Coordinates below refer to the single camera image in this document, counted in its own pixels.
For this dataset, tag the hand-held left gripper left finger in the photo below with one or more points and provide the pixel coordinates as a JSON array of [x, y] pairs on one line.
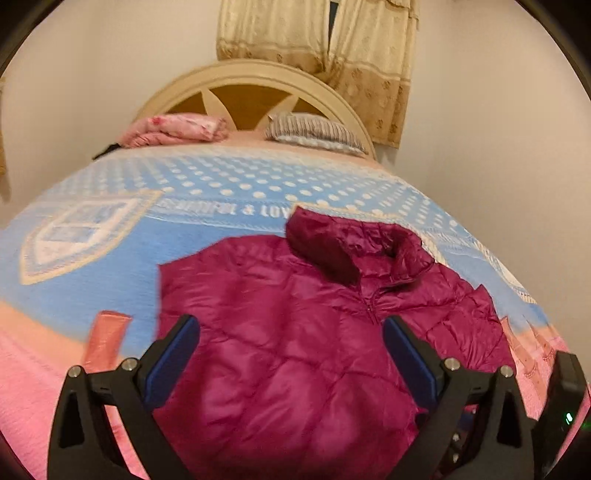
[[171, 350]]

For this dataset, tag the magenta puffer jacket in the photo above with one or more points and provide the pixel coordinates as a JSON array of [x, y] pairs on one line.
[[323, 350]]

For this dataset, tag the blue and pink printed blanket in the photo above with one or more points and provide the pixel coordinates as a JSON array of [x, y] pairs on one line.
[[194, 258]]

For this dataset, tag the striped pillow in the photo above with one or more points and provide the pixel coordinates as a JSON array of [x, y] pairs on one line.
[[314, 131]]

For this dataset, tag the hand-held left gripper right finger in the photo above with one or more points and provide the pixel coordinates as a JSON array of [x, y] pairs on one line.
[[412, 355]]

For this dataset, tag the beige patterned curtain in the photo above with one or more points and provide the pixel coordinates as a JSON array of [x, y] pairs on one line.
[[360, 55]]

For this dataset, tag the pink floral folded quilt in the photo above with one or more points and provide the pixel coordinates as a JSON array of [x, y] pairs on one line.
[[173, 129]]

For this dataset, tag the cream wooden headboard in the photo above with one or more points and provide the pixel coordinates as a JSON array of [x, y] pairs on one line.
[[240, 94]]

